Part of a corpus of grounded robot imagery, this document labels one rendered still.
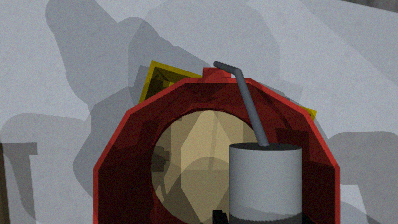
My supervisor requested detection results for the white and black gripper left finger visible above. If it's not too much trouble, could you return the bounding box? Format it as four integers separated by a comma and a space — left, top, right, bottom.
212, 210, 229, 224

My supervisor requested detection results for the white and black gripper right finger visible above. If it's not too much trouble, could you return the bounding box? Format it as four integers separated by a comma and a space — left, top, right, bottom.
302, 212, 315, 224

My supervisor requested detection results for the yellow rectangular tray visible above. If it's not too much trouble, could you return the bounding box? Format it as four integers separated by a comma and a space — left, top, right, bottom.
138, 60, 317, 122

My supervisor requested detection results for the brown wooden crate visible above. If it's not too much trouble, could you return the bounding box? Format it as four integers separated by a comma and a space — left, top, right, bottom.
0, 143, 10, 224

